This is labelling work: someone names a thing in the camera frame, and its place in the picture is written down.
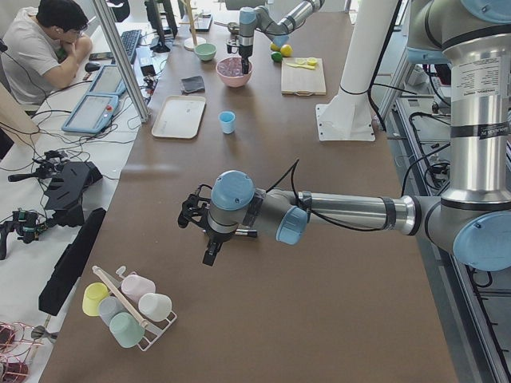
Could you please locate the handheld black gripper device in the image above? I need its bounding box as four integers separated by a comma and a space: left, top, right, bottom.
1, 210, 49, 260

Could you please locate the black angular holder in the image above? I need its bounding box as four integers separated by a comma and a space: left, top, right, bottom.
44, 161, 103, 227

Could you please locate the blue plastic cup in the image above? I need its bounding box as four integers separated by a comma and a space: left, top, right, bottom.
218, 111, 236, 134

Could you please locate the white wire cup rack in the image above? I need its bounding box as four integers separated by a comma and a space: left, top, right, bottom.
92, 266, 178, 352

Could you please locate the lemon slice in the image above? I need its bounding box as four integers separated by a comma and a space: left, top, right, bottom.
307, 57, 318, 66

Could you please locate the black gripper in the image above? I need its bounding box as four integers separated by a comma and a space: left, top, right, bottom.
203, 228, 236, 266
239, 34, 254, 73

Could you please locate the yellow plastic knife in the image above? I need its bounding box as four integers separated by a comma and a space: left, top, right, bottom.
284, 61, 316, 70

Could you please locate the steel muddler black tip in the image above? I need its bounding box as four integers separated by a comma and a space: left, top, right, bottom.
235, 229, 258, 238

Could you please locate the green bowl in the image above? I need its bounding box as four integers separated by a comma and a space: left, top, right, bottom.
194, 43, 216, 61

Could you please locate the black foam bar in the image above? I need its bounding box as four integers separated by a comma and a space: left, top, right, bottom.
38, 207, 106, 316

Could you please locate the pink plastic cup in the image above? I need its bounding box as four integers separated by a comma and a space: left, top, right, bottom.
121, 274, 156, 304

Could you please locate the aluminium frame post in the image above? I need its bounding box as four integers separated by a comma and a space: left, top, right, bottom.
93, 0, 149, 123

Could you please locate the wooden cutting board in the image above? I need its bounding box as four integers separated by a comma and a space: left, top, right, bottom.
281, 57, 327, 96

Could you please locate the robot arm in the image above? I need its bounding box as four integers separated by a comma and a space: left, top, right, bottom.
238, 0, 324, 74
200, 1, 510, 271

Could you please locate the black keyboard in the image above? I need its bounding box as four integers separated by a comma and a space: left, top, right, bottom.
121, 30, 141, 64

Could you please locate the yellow plastic cup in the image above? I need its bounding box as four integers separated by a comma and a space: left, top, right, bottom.
82, 282, 109, 317

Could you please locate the beige rabbit tray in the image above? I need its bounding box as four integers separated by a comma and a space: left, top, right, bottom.
152, 95, 206, 140

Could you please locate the white robot base pillar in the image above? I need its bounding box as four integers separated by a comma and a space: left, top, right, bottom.
316, 0, 400, 141

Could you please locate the wooden mug tree stand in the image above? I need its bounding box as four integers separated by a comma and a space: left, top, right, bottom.
180, 0, 206, 51

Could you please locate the whole yellow lemon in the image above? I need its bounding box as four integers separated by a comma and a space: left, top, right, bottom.
279, 44, 293, 57

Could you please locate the seated person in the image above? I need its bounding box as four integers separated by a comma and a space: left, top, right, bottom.
2, 1, 93, 105

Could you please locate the grey plastic cup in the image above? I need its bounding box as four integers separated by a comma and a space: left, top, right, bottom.
98, 296, 122, 326

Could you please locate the green lime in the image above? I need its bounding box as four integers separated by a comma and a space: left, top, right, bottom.
271, 52, 283, 62

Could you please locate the green plastic cup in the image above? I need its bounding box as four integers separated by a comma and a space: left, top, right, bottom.
109, 312, 145, 348

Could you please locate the grey folded cloth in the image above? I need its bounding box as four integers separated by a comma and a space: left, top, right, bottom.
180, 76, 205, 94

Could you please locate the pink bowl of ice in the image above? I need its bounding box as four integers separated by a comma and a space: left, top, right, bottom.
216, 57, 252, 88

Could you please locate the blue teach pendant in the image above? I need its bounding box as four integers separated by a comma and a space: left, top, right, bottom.
61, 93, 119, 134
89, 65, 126, 96

